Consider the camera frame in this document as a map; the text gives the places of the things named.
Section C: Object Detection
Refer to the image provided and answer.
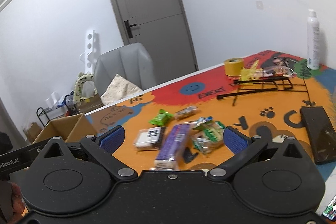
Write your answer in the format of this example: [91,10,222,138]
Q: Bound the brown cardboard box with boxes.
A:
[31,113,99,146]

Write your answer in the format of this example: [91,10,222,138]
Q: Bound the long purple snack packet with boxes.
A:
[154,123,191,169]

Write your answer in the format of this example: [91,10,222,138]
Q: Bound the yellow tape roll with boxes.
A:
[224,57,244,77]

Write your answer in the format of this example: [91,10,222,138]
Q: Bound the small brown snack packet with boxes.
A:
[174,106,199,120]

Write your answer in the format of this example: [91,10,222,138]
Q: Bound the black door lock handle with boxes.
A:
[124,20,139,38]

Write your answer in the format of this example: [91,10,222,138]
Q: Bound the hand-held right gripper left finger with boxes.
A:
[39,125,137,182]

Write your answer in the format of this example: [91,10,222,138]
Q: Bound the white containers on rack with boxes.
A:
[46,91,59,109]

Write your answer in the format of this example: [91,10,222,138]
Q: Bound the black phone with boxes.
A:
[300,106,336,165]

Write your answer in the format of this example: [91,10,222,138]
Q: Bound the person's left hand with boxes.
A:
[11,183,26,216]

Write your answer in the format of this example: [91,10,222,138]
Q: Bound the green snack packet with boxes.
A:
[149,109,174,126]

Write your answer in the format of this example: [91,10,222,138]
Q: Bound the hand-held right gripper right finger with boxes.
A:
[207,126,309,182]

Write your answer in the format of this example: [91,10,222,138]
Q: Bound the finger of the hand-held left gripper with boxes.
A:
[25,140,47,159]

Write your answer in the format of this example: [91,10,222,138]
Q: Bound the cream patterned cushion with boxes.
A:
[100,73,143,106]

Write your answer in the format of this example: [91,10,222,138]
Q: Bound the grey door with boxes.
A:
[101,0,198,72]

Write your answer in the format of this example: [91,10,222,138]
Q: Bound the small brown paper bag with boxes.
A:
[23,122,42,143]

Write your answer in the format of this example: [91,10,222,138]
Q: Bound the white spray bottle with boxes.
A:
[307,9,321,70]

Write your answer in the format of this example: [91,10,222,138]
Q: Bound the yellow plastic wrapper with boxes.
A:
[239,68,264,81]

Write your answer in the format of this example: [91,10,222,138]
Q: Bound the black shoe rack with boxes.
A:
[36,106,66,130]

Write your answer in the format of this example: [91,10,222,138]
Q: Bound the white perforated board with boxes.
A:
[80,28,101,75]

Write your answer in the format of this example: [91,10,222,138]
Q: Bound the dark cloth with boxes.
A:
[0,131,13,151]

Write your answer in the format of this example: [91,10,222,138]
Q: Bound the grey upholstered chair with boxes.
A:
[94,42,157,98]

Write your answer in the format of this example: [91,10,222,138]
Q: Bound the black wire rack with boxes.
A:
[217,76,309,106]

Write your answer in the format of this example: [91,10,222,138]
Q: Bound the colourful printed table mat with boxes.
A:
[85,49,336,182]

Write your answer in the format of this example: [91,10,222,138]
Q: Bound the green striped biscuit packet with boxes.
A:
[194,116,225,136]
[191,132,224,154]

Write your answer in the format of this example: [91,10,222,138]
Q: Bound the dark printed glossy packet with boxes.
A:
[262,57,296,77]

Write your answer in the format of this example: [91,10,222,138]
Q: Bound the clear packet with white label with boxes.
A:
[133,126,167,151]

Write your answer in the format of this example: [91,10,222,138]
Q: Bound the blue items on rack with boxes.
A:
[56,95,74,107]

